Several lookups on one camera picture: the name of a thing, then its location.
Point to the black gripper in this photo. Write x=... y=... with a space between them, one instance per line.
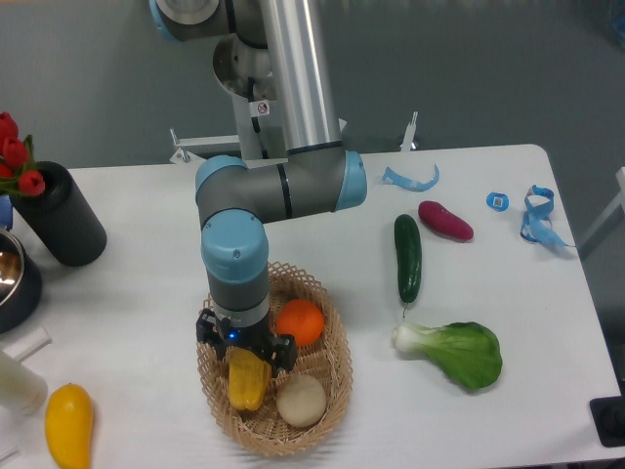
x=280 y=351

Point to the yellow bell pepper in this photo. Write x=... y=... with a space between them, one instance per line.
x=248 y=380

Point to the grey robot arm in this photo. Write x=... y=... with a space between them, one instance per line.
x=236 y=201

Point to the woven wicker basket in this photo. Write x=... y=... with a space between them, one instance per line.
x=328 y=360

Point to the orange fruit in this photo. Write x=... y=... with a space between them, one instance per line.
x=302 y=319

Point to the yellow squash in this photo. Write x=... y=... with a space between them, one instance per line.
x=69 y=422

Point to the green cucumber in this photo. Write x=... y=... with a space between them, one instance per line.
x=409 y=257

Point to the white flat block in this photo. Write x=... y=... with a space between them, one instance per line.
x=28 y=345

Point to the green bok choy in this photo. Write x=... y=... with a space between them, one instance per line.
x=468 y=353

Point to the black cylindrical vase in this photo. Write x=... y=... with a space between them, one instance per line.
x=62 y=218

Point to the white plastic bottle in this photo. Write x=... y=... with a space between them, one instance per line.
x=22 y=390

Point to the purple sweet potato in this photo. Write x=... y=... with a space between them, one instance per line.
x=442 y=222

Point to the dark metal pot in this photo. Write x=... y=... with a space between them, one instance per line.
x=21 y=283

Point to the red tulip flowers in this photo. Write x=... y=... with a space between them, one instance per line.
x=20 y=175

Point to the blue tangled ribbon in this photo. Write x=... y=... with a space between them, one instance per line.
x=536 y=225

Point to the black device at edge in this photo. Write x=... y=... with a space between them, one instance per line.
x=608 y=416

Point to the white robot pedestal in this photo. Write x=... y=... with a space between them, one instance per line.
x=249 y=122

